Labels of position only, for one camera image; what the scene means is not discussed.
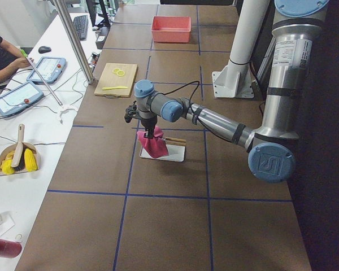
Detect brown dustpan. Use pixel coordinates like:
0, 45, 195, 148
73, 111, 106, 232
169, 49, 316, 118
0, 142, 40, 176

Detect near blue teach pendant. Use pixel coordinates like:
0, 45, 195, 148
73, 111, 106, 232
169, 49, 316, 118
0, 82, 44, 116

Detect lemon slice near knife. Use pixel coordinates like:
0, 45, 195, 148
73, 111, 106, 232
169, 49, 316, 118
116, 70, 125, 77

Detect pink plastic bin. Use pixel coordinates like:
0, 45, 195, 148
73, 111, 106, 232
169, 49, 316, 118
151, 16, 192, 43

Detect red cylinder bottle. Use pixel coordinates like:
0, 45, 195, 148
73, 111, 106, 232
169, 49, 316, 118
0, 239, 22, 259

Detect inner wooden rack rod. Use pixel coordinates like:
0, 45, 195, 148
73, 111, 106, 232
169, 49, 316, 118
164, 137, 186, 143

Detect beige hand brush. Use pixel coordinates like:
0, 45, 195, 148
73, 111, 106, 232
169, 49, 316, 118
11, 124, 25, 171

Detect yellow plastic knife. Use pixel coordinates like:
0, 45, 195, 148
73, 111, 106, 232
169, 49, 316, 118
102, 86, 128, 90

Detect blue teach pendant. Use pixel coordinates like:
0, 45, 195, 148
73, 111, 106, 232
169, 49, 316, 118
36, 56, 67, 85
0, 82, 44, 116

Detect wooden rack rod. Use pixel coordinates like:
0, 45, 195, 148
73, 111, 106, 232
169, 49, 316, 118
164, 138, 186, 146
164, 137, 186, 143

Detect silver metal rod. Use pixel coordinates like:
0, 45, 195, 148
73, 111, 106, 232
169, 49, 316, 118
24, 56, 64, 107

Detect outer wooden rack rod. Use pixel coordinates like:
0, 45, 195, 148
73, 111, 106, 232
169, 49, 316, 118
164, 138, 186, 146

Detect white towel rack tray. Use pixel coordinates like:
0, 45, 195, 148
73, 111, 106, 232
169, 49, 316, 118
140, 145, 186, 162

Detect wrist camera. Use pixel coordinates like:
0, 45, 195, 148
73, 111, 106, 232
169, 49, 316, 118
124, 101, 140, 123

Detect seated person in black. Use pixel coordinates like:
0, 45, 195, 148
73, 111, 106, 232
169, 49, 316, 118
0, 36, 31, 84

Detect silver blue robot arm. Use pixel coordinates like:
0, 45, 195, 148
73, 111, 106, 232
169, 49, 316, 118
124, 1, 328, 183

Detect aluminium frame post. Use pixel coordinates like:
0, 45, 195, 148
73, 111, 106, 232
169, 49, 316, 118
53, 0, 94, 85

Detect pink grey cleaning cloth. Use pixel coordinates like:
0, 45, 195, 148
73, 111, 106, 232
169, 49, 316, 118
137, 126, 169, 159

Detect far blue teach pendant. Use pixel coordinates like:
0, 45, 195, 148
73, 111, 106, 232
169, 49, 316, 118
36, 56, 67, 85

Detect black computer mouse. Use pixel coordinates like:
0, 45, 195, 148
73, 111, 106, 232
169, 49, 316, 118
38, 46, 51, 54

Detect black computer keyboard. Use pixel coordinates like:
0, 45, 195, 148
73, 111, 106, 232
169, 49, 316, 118
73, 15, 88, 41

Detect bamboo cutting board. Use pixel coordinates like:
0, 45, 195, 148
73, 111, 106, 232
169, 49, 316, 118
94, 63, 138, 98

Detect yellow cloth in dustpan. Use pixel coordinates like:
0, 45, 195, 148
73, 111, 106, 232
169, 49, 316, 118
0, 147, 38, 175

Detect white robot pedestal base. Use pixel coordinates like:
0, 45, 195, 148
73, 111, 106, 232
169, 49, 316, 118
212, 0, 270, 98

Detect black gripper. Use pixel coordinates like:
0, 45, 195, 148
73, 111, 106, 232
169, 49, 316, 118
138, 110, 158, 138

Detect black monitor stand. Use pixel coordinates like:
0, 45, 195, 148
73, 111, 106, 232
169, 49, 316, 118
86, 0, 111, 28

